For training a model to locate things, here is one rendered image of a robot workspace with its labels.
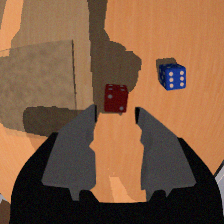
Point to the dark blue die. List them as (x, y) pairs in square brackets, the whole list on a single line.
[(172, 76)]

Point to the red die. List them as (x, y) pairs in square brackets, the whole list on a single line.
[(115, 98)]

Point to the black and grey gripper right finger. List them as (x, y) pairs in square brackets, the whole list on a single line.
[(173, 166)]

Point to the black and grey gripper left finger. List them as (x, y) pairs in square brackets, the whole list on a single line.
[(58, 170)]

